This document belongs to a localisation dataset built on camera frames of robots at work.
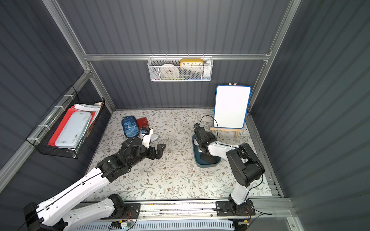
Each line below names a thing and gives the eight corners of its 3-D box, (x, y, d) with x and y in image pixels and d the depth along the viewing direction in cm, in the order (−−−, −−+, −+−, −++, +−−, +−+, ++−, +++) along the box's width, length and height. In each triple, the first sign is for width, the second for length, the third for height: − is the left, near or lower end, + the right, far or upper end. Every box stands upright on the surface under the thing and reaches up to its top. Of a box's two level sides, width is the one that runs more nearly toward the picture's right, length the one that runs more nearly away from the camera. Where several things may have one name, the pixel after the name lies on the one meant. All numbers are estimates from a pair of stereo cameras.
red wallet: (139, 129, 111) (138, 126, 108) (137, 121, 116) (136, 119, 113) (149, 126, 112) (148, 124, 110) (147, 119, 117) (146, 116, 115)
